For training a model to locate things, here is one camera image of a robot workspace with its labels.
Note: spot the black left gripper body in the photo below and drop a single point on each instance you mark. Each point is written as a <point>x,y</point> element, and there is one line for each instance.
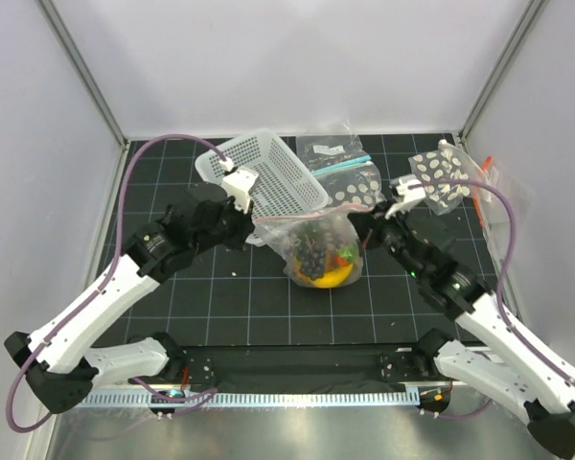
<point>233,223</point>

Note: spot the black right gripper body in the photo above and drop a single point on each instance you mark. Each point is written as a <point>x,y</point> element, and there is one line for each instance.
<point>394,233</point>

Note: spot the pink-zipper clear zip bag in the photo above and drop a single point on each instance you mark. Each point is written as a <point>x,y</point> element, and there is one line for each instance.
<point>332,224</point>

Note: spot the white perforated plastic basket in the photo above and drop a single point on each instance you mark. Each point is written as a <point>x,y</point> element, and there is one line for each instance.
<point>285,186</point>

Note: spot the dark purple grape bunch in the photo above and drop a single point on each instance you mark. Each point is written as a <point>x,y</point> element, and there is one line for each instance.
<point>310,255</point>

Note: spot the yellow toy banana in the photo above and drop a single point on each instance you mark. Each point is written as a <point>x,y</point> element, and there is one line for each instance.
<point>334,278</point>

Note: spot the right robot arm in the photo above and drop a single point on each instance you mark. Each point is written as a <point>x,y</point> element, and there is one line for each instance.
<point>530,380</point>

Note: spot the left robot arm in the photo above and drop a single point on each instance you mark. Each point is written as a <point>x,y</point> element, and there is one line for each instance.
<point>60,361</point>

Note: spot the white-dotted clear zip bag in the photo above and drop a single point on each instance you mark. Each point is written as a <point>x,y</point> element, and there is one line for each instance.
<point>433,168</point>

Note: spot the blue-zipper clear zip bag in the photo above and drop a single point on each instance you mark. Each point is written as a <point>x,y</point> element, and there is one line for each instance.
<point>326,152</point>

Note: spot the orange-zipper clear zip bag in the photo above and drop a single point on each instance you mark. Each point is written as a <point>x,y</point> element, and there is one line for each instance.
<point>499,219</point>

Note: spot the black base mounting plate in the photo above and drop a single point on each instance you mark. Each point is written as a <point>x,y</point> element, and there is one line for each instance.
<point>302,369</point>

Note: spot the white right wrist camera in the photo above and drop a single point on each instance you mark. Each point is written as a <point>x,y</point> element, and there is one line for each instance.
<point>407,192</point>

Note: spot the slotted cable duct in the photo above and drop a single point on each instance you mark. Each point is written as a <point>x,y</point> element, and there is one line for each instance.
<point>141,398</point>

